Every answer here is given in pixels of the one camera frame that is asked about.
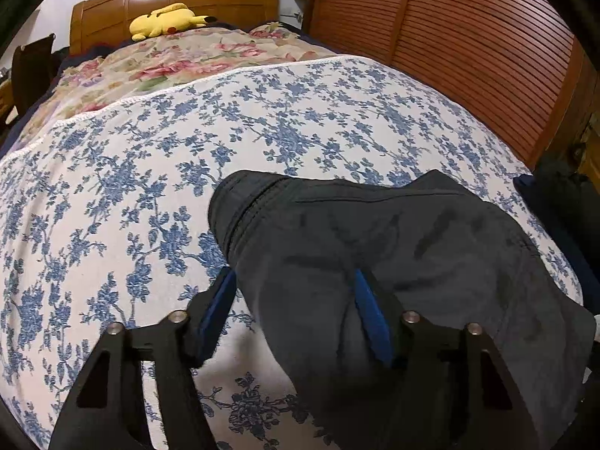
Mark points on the wooden louvered wardrobe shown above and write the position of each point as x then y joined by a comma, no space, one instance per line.
445,33

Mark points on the yellow plush toy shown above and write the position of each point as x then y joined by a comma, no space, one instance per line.
164,21

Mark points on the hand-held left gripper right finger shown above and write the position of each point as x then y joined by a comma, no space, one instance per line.
372,318

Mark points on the black jacket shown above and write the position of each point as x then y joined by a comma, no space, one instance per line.
422,267

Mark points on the wooden bed with floral bedding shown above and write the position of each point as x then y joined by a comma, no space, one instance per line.
140,173

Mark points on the wooden bed headboard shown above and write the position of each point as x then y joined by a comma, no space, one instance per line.
225,0

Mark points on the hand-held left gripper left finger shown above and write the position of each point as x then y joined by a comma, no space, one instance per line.
218,309

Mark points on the dark brown chair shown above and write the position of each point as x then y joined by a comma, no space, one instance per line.
33,70

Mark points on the pink floral quilt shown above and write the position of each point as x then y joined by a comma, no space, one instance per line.
187,61

